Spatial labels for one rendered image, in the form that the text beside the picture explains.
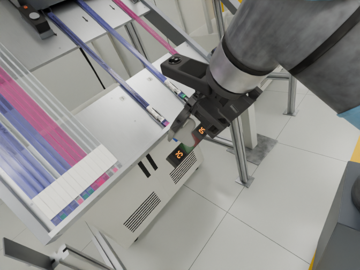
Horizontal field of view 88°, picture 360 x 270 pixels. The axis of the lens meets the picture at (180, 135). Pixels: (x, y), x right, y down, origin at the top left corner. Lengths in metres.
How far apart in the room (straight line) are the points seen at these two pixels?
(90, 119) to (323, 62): 0.49
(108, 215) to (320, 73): 0.92
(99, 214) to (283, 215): 0.88
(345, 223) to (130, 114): 0.56
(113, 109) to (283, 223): 0.93
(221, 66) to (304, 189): 1.04
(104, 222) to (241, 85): 0.87
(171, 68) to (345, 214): 0.47
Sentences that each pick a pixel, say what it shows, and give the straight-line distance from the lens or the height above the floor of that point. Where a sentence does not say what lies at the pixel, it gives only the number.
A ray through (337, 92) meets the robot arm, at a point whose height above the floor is 0.91.
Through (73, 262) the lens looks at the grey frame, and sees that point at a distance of 0.60.
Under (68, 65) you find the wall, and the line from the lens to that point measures 2.42.
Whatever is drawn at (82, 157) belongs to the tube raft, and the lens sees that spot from 0.51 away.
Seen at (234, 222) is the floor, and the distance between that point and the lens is 1.12.
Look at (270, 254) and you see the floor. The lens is 1.07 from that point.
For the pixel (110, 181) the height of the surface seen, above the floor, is 0.73.
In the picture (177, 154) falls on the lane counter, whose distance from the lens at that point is 0.53.
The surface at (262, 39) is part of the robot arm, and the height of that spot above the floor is 0.96.
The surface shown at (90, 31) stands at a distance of 0.74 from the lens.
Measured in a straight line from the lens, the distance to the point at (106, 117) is 0.55.
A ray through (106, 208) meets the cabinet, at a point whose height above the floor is 0.39.
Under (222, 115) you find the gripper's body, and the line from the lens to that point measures 0.32.
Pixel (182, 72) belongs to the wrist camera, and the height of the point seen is 0.91.
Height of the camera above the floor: 1.02
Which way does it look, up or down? 38 degrees down
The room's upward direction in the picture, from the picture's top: 24 degrees counter-clockwise
